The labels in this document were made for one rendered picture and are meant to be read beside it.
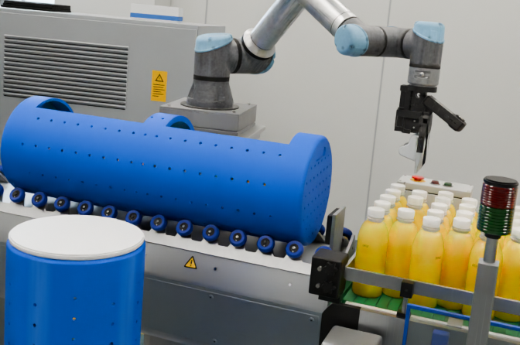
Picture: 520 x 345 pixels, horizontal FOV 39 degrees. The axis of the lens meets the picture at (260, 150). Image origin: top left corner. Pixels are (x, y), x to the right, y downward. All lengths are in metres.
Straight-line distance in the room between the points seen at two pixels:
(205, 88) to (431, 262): 0.97
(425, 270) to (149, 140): 0.76
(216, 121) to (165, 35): 1.30
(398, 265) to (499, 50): 2.99
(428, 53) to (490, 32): 2.80
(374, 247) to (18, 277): 0.77
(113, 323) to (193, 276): 0.41
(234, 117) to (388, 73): 2.45
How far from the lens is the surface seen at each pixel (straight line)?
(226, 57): 2.30
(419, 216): 1.85
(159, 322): 2.04
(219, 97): 2.30
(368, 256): 1.69
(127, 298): 1.53
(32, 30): 3.76
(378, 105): 4.58
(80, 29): 3.65
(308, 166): 1.74
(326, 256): 1.65
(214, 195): 1.80
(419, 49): 1.78
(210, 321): 1.95
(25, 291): 1.52
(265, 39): 2.29
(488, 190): 1.39
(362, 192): 4.68
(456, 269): 1.71
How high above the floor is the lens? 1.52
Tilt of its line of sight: 10 degrees down
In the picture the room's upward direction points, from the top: 5 degrees clockwise
